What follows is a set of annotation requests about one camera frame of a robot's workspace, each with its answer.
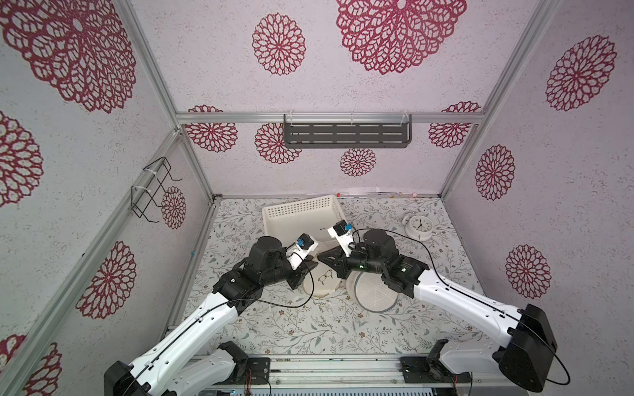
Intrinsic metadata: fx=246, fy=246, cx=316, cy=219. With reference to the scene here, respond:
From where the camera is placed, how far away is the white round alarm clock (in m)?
1.05

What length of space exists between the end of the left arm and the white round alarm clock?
62cm

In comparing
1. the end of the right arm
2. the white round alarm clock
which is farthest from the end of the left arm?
the white round alarm clock

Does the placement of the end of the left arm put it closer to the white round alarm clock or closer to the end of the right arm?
the end of the right arm

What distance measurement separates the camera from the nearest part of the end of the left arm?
1.76 ft
